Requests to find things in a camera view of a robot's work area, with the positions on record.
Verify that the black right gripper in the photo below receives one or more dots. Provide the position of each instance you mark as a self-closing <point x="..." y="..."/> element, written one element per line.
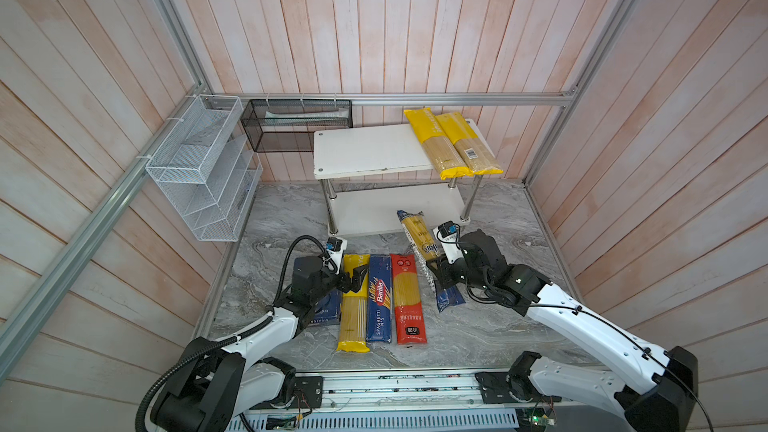
<point x="441" y="270"/>

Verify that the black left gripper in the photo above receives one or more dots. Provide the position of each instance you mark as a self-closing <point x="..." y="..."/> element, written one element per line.
<point x="357" y="279"/>

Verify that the blue yellow spaghetti bag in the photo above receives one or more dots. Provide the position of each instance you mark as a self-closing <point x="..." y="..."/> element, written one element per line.
<point x="428" y="254"/>

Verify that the yellow barcode spaghetti bag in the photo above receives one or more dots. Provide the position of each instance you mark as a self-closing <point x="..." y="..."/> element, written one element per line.
<point x="470" y="146"/>

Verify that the yellow clear spaghetti bag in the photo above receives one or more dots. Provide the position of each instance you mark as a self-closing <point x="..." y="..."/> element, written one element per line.
<point x="443" y="156"/>

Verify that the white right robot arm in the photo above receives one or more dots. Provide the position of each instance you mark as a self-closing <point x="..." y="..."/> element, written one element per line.
<point x="650" y="387"/>

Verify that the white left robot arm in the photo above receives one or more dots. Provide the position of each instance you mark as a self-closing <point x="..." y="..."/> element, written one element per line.
<point x="216" y="380"/>

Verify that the dark blue pasta box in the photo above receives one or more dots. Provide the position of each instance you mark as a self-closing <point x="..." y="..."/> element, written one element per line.
<point x="328" y="311"/>

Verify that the white two-tier metal shelf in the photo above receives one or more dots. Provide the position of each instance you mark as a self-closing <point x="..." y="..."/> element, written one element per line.
<point x="370" y="173"/>

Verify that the yellow Pastati spaghetti bag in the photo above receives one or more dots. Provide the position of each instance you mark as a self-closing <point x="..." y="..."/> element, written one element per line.
<point x="352" y="333"/>

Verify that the blue Barilla spaghetti box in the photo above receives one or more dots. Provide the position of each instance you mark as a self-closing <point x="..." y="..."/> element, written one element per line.
<point x="379" y="309"/>

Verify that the red spaghetti bag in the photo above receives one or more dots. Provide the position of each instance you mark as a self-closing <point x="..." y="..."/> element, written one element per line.
<point x="409" y="317"/>

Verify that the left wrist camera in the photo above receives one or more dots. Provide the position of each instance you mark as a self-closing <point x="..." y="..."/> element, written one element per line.
<point x="334" y="251"/>

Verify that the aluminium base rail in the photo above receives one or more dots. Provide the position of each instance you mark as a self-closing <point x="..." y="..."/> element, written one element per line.
<point x="418" y="400"/>

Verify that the black mesh wall basket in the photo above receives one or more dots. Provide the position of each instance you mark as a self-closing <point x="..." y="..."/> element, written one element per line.
<point x="288" y="125"/>

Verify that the white wire mesh rack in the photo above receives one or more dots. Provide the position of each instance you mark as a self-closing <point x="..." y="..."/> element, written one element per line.
<point x="206" y="170"/>

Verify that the aluminium frame rail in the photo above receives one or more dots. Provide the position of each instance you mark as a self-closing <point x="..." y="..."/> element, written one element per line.
<point x="426" y="99"/>

